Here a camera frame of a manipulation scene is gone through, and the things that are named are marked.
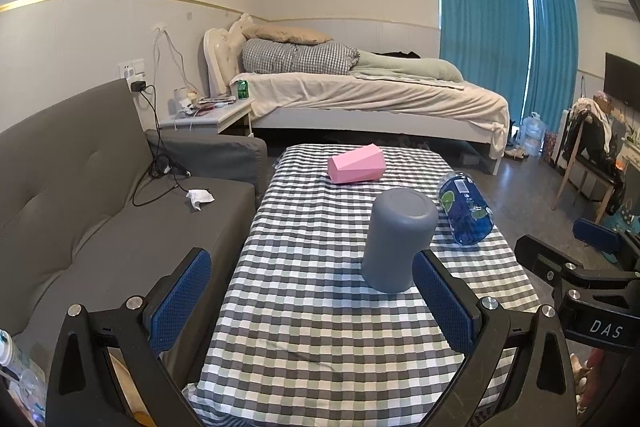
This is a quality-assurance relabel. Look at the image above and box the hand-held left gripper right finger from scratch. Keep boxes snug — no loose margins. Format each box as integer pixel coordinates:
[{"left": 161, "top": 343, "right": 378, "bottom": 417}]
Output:
[{"left": 411, "top": 249, "right": 583, "bottom": 427}]

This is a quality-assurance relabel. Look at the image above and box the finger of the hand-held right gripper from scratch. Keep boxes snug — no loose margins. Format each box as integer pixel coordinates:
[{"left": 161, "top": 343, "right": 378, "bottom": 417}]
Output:
[
  {"left": 573, "top": 218, "right": 640, "bottom": 259},
  {"left": 515, "top": 234, "right": 585, "bottom": 304}
]

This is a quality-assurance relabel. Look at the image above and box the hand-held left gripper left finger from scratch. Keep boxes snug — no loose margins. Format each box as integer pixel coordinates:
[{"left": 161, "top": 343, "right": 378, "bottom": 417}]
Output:
[{"left": 45, "top": 248, "right": 213, "bottom": 427}]

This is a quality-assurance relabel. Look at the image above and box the grey cup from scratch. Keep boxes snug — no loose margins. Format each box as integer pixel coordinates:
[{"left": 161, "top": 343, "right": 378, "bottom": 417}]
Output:
[{"left": 361, "top": 188, "right": 439, "bottom": 294}]

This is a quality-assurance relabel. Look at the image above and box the pink faceted cup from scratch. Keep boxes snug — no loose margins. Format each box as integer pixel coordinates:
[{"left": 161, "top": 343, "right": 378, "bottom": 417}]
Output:
[{"left": 328, "top": 145, "right": 386, "bottom": 184}]

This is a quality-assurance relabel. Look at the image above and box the wooden chair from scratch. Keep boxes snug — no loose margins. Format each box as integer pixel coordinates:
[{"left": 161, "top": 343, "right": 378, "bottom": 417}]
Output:
[{"left": 552, "top": 99, "right": 626, "bottom": 215}]

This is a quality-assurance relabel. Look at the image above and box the blue plastic water bottle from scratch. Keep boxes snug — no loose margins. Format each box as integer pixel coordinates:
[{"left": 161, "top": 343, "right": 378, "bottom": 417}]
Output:
[{"left": 438, "top": 172, "right": 496, "bottom": 247}]

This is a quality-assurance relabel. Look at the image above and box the crumpled white tissue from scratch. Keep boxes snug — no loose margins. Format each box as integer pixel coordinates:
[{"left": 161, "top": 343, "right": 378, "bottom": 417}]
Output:
[{"left": 186, "top": 189, "right": 216, "bottom": 211}]

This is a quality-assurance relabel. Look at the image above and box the clothes heap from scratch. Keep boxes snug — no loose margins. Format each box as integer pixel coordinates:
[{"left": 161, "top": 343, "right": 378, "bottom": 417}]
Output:
[{"left": 565, "top": 99, "right": 613, "bottom": 158}]

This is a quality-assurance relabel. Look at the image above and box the large water jug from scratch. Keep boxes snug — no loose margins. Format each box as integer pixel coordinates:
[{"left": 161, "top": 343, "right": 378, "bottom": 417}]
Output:
[{"left": 520, "top": 112, "right": 544, "bottom": 158}]

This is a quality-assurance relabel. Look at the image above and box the checkered tablecloth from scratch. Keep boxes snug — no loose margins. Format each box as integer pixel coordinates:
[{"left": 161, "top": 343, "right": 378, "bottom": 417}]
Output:
[{"left": 182, "top": 144, "right": 543, "bottom": 427}]

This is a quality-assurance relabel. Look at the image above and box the grey sofa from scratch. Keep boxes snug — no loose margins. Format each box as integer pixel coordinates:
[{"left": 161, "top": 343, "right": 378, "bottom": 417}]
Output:
[{"left": 0, "top": 78, "right": 268, "bottom": 408}]

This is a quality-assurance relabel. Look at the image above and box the black television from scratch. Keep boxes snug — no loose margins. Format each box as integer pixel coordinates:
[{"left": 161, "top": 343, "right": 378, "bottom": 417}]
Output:
[{"left": 603, "top": 52, "right": 640, "bottom": 95}]

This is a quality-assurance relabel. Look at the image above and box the narrow teal curtain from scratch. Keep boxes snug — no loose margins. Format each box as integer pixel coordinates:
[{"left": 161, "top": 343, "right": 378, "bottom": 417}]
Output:
[{"left": 530, "top": 0, "right": 578, "bottom": 128}]

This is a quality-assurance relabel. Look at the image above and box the white nightstand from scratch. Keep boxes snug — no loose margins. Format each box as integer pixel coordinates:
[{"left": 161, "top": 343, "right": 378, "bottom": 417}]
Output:
[{"left": 159, "top": 99, "right": 256, "bottom": 138}]

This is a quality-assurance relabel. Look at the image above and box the white bed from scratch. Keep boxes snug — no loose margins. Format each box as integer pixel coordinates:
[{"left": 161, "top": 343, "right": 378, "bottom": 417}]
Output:
[{"left": 202, "top": 14, "right": 511, "bottom": 175}]

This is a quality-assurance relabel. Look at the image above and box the pale green blanket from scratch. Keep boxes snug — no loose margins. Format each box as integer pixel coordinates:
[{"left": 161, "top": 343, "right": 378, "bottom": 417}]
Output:
[{"left": 350, "top": 51, "right": 465, "bottom": 84}]

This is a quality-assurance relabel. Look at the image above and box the wide teal curtain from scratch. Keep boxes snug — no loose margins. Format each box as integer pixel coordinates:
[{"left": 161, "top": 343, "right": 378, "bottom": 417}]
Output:
[{"left": 437, "top": 0, "right": 531, "bottom": 110}]

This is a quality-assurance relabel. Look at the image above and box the checkered quilt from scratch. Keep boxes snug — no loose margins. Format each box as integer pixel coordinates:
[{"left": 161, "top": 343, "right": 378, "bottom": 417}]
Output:
[{"left": 241, "top": 38, "right": 361, "bottom": 75}]

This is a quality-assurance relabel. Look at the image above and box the beige pillow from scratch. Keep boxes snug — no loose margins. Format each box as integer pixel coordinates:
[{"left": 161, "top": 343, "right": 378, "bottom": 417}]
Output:
[{"left": 243, "top": 26, "right": 333, "bottom": 45}]

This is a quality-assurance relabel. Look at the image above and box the black cable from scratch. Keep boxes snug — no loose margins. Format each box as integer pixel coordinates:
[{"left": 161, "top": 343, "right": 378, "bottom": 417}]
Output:
[{"left": 132, "top": 87, "right": 192, "bottom": 208}]

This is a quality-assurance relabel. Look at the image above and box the white wall outlet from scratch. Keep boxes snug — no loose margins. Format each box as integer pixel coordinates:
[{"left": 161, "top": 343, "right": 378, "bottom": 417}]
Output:
[{"left": 119, "top": 59, "right": 146, "bottom": 80}]

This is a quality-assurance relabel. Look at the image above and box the white cable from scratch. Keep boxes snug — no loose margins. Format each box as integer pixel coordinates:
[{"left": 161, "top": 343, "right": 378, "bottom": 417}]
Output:
[{"left": 152, "top": 24, "right": 196, "bottom": 108}]

